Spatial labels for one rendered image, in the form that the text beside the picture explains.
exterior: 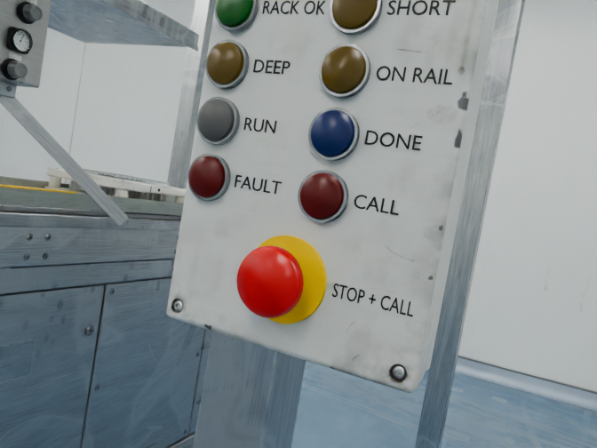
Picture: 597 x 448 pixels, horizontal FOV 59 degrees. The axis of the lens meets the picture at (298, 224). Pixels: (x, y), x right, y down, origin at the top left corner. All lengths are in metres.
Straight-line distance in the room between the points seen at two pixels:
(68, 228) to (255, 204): 0.84
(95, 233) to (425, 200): 0.97
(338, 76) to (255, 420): 0.25
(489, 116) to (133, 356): 1.11
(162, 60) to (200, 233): 4.63
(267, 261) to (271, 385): 0.14
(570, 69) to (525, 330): 1.69
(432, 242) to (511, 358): 3.56
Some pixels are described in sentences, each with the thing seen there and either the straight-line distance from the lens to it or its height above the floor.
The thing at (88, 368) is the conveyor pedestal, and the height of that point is 0.51.
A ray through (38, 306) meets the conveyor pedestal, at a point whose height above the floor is 0.68.
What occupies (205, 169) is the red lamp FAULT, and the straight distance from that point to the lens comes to 0.34.
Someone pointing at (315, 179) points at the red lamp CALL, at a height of 1.00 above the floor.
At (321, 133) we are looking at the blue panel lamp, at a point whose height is 1.02.
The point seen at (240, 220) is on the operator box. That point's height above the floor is 0.97.
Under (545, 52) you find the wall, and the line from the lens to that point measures 3.94.
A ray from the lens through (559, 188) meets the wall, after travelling 3.77.
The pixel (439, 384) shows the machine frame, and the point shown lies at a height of 0.56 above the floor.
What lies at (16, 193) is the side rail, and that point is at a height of 0.91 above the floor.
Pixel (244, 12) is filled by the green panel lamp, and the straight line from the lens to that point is 0.35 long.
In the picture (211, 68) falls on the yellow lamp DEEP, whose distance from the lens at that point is 0.35.
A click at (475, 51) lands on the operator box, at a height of 1.08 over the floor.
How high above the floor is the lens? 0.99
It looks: 3 degrees down
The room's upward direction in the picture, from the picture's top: 10 degrees clockwise
